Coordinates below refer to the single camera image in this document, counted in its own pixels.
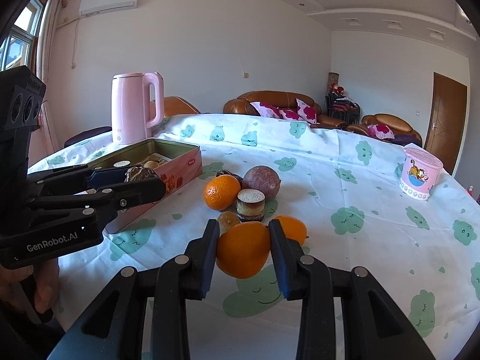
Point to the brown wooden door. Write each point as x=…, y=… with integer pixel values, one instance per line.
x=447, y=120

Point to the brown leather armchair sofa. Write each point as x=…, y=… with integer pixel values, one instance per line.
x=404, y=132

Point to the pink cushion on armchair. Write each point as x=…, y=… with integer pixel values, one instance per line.
x=380, y=131

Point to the round layered cake piece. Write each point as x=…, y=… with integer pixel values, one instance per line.
x=250, y=205

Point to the stacked dark chairs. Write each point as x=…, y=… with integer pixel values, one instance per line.
x=342, y=108

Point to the purple passion fruit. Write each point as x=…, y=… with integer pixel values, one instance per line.
x=264, y=179

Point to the white air conditioner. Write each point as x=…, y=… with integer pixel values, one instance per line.
x=95, y=7

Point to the small brown longan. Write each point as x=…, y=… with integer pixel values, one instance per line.
x=227, y=220

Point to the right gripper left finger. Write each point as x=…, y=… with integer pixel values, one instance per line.
x=112, y=326

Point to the pink metal tin box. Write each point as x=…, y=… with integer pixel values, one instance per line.
x=179, y=163

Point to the large orange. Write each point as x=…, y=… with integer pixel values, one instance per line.
x=220, y=193

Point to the pink white cushion right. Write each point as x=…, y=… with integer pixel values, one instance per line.
x=306, y=112

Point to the pink white cushion left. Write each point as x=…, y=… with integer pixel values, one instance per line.
x=266, y=110

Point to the orange chair back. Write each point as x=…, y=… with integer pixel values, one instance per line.
x=174, y=106

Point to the pink cartoon cup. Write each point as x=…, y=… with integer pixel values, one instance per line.
x=419, y=174

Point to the cloud pattern tablecloth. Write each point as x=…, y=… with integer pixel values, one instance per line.
x=345, y=188

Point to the pink white cushion middle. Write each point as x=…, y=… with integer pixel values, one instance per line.
x=288, y=114

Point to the small mandarin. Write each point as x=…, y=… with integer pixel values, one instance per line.
x=293, y=228
x=242, y=251

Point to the dark stool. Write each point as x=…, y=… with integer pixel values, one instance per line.
x=87, y=134

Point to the pink electric kettle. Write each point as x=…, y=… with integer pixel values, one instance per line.
x=137, y=106

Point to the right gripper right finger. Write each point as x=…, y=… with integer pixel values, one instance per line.
x=374, y=327

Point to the dark date behind orange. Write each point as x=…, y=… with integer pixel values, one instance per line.
x=228, y=173

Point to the long brown leather sofa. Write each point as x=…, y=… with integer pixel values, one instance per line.
x=282, y=105

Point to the pink white cushion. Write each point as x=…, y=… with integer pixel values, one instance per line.
x=288, y=114
x=266, y=110
x=306, y=112

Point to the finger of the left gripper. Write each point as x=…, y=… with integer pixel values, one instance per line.
x=113, y=197
x=75, y=178

